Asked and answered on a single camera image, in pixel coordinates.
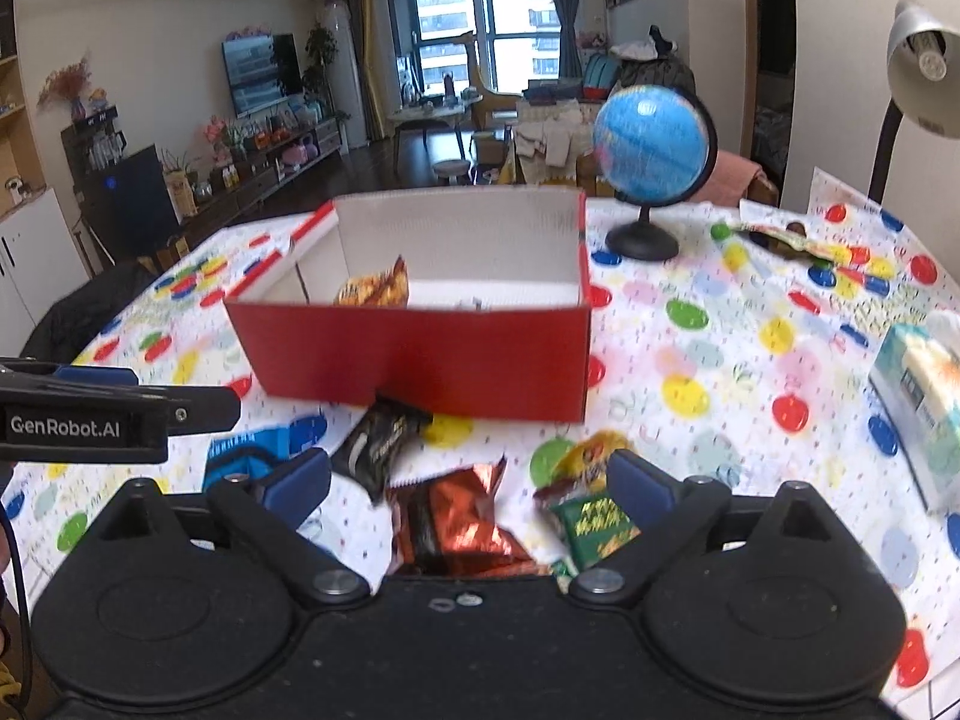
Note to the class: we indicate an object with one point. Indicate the wall television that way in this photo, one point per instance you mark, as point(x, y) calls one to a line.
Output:
point(262, 71)

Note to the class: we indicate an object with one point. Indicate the white desk lamp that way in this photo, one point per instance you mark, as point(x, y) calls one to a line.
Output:
point(924, 79)

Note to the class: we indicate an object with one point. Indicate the red cardboard box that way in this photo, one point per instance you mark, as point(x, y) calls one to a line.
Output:
point(498, 320)

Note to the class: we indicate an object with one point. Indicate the dark snack wrapper far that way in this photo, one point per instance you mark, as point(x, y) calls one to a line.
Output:
point(792, 245)

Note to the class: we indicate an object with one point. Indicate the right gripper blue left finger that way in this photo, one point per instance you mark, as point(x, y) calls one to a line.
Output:
point(296, 488)

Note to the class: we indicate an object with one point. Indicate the white wooden cabinet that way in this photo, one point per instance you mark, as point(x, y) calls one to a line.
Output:
point(40, 266)

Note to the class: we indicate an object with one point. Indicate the green cracker packet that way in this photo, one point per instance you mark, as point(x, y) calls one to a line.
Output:
point(593, 527)

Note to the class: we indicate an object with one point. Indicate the balloon pattern tablecloth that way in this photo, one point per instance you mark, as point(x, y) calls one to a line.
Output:
point(725, 362)

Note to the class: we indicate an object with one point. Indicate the long tv console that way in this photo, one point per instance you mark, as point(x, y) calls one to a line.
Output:
point(270, 170)

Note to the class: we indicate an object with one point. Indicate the blue snack packet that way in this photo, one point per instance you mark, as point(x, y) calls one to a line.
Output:
point(255, 454)

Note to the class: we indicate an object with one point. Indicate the black snack packet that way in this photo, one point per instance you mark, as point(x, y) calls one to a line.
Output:
point(367, 454)

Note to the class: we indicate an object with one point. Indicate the yellow M&M bag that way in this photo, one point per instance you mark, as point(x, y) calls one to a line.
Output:
point(581, 468)

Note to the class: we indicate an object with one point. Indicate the black chair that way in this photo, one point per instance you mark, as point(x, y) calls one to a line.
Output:
point(71, 323)

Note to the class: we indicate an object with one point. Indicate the orange potato chip bag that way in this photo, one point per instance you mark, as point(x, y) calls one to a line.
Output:
point(388, 288)

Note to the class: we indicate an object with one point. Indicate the blue desk globe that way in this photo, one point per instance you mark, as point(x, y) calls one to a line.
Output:
point(655, 146)

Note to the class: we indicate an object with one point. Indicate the tissue pack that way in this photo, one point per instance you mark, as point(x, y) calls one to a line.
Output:
point(916, 376)

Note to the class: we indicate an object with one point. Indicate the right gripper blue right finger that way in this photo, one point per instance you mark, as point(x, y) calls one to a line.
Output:
point(644, 493)

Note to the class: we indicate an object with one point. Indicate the copper Oreo bag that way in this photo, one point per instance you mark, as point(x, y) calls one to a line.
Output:
point(446, 526)

